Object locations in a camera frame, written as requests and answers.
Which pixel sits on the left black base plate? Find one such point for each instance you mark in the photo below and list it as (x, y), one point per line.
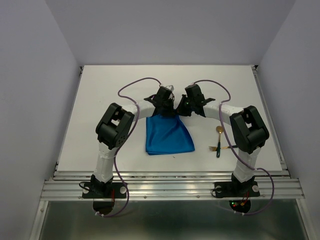
(115, 190)

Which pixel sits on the blue cloth napkin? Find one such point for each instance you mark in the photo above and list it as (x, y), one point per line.
(166, 136)

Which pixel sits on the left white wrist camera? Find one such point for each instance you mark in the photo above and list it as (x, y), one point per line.
(170, 87)

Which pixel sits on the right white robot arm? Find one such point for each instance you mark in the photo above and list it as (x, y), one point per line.
(249, 133)

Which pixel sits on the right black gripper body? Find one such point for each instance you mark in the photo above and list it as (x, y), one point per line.
(192, 103)

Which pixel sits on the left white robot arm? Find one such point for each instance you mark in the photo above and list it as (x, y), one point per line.
(113, 130)

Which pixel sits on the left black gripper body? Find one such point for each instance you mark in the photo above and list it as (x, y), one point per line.
(168, 108)

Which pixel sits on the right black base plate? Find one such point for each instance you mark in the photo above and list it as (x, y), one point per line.
(228, 189)

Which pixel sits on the gold spoon green handle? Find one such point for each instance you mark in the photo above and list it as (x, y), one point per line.
(220, 130)

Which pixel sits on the gold fork green handle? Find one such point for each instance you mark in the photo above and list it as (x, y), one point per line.
(215, 148)

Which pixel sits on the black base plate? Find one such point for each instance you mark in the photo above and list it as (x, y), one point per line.
(228, 189)
(115, 190)

